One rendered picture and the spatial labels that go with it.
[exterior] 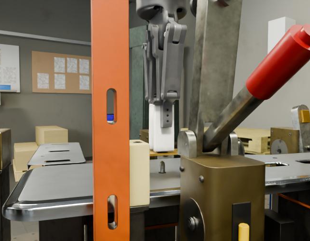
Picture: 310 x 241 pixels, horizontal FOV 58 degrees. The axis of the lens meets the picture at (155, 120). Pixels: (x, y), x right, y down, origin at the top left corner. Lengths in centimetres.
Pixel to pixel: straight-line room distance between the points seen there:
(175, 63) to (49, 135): 427
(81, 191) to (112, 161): 12
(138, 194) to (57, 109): 579
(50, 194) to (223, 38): 25
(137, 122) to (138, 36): 123
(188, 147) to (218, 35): 11
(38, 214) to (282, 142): 61
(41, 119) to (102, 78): 575
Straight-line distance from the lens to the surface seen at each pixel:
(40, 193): 35
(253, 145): 267
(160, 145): 41
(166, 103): 39
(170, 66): 37
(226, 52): 28
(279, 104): 374
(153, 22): 44
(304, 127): 75
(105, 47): 24
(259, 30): 403
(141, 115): 397
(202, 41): 27
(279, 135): 78
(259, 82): 21
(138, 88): 404
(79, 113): 617
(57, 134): 462
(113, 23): 25
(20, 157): 462
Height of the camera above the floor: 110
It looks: 3 degrees down
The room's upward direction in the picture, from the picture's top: straight up
